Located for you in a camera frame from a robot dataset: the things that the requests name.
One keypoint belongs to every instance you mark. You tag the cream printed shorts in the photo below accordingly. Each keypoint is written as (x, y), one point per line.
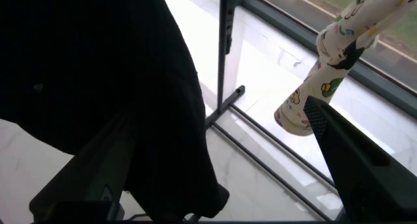
(342, 38)

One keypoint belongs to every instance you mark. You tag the black garment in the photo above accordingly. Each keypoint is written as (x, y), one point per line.
(81, 54)

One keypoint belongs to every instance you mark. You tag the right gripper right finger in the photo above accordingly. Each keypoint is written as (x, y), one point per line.
(391, 191)

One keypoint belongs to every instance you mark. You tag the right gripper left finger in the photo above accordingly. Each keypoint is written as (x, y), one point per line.
(81, 191)

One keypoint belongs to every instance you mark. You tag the black clothes rack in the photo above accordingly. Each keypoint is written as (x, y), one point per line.
(224, 22)

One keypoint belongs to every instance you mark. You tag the window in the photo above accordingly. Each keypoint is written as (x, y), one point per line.
(293, 32)

